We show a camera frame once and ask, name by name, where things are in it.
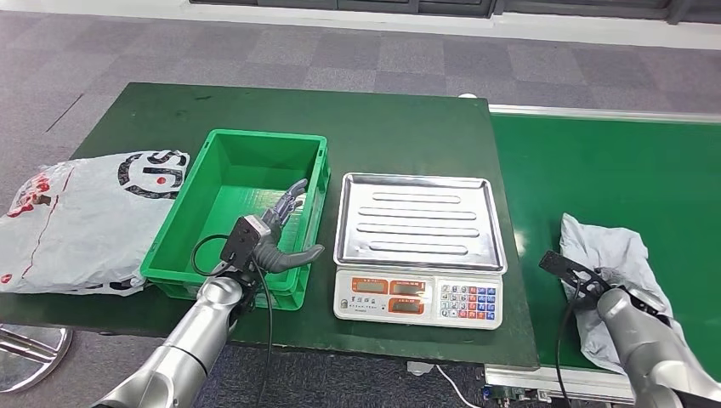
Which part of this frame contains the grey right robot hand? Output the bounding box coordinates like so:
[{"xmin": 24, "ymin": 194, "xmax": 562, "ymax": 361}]
[{"xmin": 590, "ymin": 266, "xmax": 638, "ymax": 297}]

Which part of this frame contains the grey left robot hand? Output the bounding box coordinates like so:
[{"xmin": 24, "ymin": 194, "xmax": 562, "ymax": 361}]
[{"xmin": 253, "ymin": 178, "xmax": 326, "ymax": 275}]

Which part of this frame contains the grey parcel bag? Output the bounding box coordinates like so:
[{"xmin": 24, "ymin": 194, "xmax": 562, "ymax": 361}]
[{"xmin": 559, "ymin": 212, "xmax": 685, "ymax": 376}]

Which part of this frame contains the large white printed parcel bag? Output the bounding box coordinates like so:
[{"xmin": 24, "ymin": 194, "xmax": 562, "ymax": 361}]
[{"xmin": 0, "ymin": 150, "xmax": 191, "ymax": 298}]

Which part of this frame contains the green plastic crate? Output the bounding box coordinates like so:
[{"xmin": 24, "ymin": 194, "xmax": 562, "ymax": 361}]
[{"xmin": 140, "ymin": 128, "xmax": 332, "ymax": 312}]

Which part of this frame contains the white electronic scale steel tray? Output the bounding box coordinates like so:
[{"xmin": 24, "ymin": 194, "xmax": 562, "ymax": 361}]
[{"xmin": 333, "ymin": 172, "xmax": 508, "ymax": 332}]

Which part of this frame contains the green circuit board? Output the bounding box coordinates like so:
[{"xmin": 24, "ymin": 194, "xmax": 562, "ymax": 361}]
[{"xmin": 483, "ymin": 383, "xmax": 533, "ymax": 402}]

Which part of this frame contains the chrome round stool base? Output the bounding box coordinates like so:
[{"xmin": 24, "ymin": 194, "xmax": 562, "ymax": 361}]
[{"xmin": 0, "ymin": 325, "xmax": 73, "ymax": 394}]

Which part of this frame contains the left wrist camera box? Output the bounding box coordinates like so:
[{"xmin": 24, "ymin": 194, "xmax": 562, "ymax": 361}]
[{"xmin": 219, "ymin": 215, "xmax": 271, "ymax": 271}]

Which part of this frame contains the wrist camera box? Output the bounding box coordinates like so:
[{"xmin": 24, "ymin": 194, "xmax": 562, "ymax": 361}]
[
  {"xmin": 219, "ymin": 215, "xmax": 271, "ymax": 271},
  {"xmin": 538, "ymin": 250, "xmax": 610, "ymax": 299}
]

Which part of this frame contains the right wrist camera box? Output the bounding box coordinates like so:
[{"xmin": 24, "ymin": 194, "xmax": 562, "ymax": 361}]
[{"xmin": 538, "ymin": 250, "xmax": 610, "ymax": 299}]

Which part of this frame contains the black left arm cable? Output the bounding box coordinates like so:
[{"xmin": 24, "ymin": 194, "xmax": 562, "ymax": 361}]
[{"xmin": 190, "ymin": 234, "xmax": 275, "ymax": 408}]

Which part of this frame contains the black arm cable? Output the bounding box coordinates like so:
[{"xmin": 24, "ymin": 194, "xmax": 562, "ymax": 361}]
[
  {"xmin": 554, "ymin": 278, "xmax": 584, "ymax": 408},
  {"xmin": 190, "ymin": 234, "xmax": 275, "ymax": 408}
]

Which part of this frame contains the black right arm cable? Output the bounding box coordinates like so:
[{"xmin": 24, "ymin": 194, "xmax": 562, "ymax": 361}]
[{"xmin": 554, "ymin": 278, "xmax": 584, "ymax": 408}]

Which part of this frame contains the white cable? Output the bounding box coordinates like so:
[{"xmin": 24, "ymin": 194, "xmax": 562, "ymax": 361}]
[{"xmin": 434, "ymin": 365, "xmax": 483, "ymax": 408}]

